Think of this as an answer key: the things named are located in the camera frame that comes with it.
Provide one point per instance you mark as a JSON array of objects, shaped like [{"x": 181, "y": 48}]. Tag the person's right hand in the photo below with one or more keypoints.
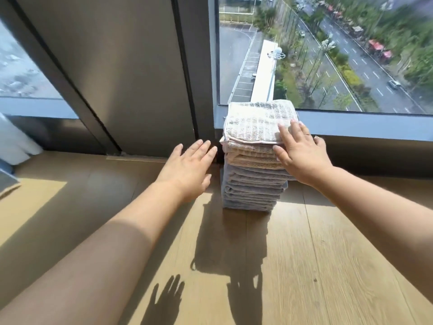
[{"x": 306, "y": 159}]

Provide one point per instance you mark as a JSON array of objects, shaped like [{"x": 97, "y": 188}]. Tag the person's left hand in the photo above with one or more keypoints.
[{"x": 184, "y": 172}]

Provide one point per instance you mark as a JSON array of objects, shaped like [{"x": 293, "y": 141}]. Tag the person's right thumb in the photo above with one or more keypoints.
[{"x": 280, "y": 155}]

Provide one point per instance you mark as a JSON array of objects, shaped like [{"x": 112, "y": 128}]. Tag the person's right little finger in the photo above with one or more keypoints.
[{"x": 321, "y": 145}]

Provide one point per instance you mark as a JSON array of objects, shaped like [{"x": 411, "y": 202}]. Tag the person's left little finger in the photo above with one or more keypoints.
[{"x": 177, "y": 152}]

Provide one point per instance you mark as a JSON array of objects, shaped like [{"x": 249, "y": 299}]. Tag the person's left middle finger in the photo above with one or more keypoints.
[{"x": 202, "y": 152}]

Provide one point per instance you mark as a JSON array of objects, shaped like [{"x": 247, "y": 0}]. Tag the person's right middle finger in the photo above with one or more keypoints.
[{"x": 297, "y": 133}]

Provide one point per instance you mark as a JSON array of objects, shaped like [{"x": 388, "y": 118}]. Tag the beige waffle cloth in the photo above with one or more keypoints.
[{"x": 252, "y": 121}]

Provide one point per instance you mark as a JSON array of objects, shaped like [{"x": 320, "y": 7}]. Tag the person's left forearm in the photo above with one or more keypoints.
[{"x": 101, "y": 253}]

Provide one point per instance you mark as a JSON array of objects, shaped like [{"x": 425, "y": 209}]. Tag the person's right forearm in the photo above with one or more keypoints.
[{"x": 375, "y": 213}]

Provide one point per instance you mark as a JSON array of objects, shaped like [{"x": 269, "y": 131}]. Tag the stack of folded towels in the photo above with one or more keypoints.
[{"x": 250, "y": 186}]

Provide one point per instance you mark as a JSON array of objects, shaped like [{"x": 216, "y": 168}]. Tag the large window pane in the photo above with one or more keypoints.
[{"x": 324, "y": 50}]

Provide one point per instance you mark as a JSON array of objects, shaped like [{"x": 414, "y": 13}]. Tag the dark window pillar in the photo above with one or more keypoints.
[{"x": 111, "y": 71}]

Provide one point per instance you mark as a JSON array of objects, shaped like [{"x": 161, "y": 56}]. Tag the white curtain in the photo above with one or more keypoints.
[{"x": 15, "y": 142}]

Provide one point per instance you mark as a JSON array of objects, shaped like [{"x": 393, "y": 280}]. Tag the grey flat object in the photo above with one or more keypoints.
[{"x": 6, "y": 181}]

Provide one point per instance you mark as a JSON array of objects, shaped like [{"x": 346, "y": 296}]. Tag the narrow window pane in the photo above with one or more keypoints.
[{"x": 20, "y": 71}]

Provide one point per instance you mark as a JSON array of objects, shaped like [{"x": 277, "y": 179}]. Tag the grey window sill frame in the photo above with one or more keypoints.
[{"x": 368, "y": 126}]

